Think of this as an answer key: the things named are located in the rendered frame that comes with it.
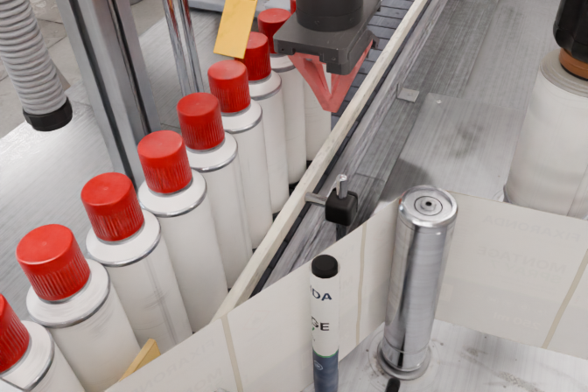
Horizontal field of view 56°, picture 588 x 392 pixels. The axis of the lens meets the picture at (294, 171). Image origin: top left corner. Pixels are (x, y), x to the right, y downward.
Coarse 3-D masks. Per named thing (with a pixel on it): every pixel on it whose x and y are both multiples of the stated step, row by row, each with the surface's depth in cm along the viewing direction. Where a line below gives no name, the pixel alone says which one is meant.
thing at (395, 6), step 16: (384, 0) 101; (400, 0) 101; (384, 16) 96; (400, 16) 96; (384, 32) 92; (400, 48) 88; (368, 64) 84; (352, 96) 78; (352, 128) 73; (336, 160) 68; (304, 208) 62; (288, 240) 58; (256, 288) 54
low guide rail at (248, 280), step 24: (408, 24) 87; (384, 48) 81; (360, 96) 72; (336, 144) 66; (312, 168) 62; (288, 216) 56; (264, 240) 54; (264, 264) 53; (240, 288) 50; (216, 312) 48
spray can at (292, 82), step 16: (272, 16) 53; (288, 16) 52; (272, 32) 52; (272, 48) 53; (272, 64) 54; (288, 64) 54; (288, 80) 55; (288, 96) 56; (288, 112) 57; (288, 128) 59; (304, 128) 61; (288, 144) 60; (304, 144) 63; (288, 160) 62; (304, 160) 64; (288, 176) 63
